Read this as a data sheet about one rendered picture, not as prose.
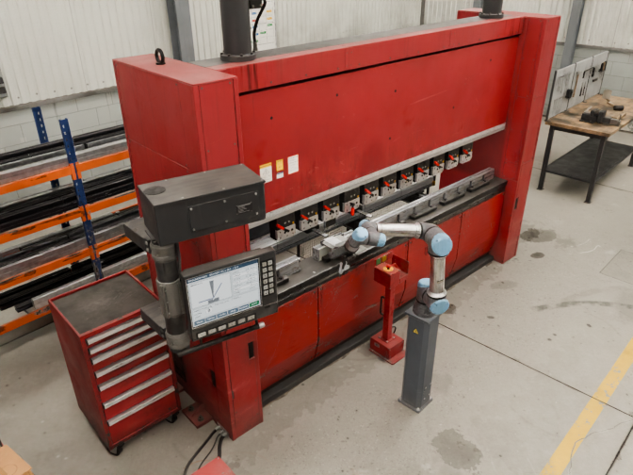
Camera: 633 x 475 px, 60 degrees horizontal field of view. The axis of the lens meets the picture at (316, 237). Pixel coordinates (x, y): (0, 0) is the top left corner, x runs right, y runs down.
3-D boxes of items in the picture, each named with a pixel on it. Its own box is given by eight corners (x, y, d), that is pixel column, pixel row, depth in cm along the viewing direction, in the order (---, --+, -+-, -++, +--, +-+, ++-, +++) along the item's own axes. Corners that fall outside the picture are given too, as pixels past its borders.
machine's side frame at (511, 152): (502, 264, 550) (546, 18, 441) (433, 235, 606) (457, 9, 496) (515, 255, 565) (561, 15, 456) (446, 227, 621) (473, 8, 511)
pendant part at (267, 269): (192, 343, 254) (183, 277, 237) (184, 329, 263) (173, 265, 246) (279, 312, 275) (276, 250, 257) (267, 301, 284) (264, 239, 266)
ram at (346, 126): (229, 237, 324) (217, 101, 285) (221, 232, 329) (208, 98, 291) (504, 129, 500) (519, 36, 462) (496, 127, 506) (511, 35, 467)
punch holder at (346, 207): (344, 213, 387) (345, 192, 379) (335, 209, 393) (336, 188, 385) (359, 207, 396) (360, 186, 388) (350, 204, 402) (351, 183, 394)
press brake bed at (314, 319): (254, 413, 380) (247, 316, 341) (237, 397, 394) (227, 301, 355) (494, 260, 557) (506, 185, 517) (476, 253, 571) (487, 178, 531)
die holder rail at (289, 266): (241, 298, 349) (240, 286, 345) (235, 294, 353) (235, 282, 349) (300, 270, 379) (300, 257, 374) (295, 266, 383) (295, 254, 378)
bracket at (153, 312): (164, 340, 272) (162, 329, 268) (141, 319, 288) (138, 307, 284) (232, 307, 295) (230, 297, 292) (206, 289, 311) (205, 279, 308)
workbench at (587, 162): (592, 205, 669) (623, 80, 597) (531, 188, 714) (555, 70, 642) (638, 165, 783) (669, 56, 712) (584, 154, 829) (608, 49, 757)
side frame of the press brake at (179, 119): (233, 441, 359) (192, 84, 249) (168, 375, 415) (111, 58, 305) (264, 421, 374) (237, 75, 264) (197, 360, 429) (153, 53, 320)
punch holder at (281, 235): (277, 242, 352) (276, 219, 344) (269, 237, 357) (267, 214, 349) (295, 234, 361) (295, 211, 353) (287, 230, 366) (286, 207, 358)
